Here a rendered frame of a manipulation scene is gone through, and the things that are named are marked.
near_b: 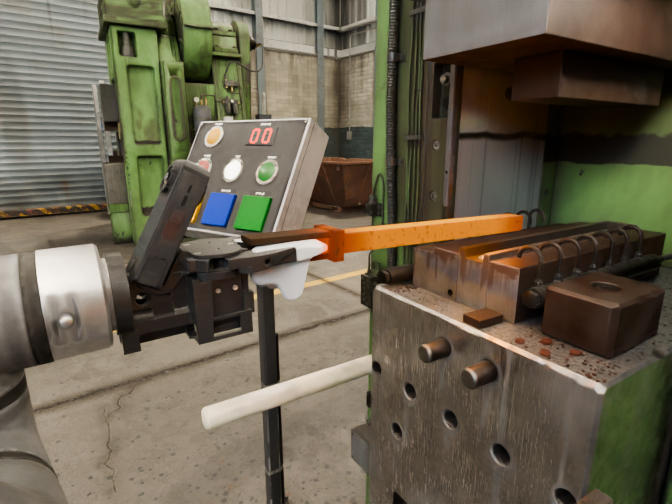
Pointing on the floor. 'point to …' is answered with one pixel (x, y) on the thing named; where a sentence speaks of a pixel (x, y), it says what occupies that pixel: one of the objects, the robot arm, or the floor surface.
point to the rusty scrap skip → (342, 184)
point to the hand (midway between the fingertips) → (312, 240)
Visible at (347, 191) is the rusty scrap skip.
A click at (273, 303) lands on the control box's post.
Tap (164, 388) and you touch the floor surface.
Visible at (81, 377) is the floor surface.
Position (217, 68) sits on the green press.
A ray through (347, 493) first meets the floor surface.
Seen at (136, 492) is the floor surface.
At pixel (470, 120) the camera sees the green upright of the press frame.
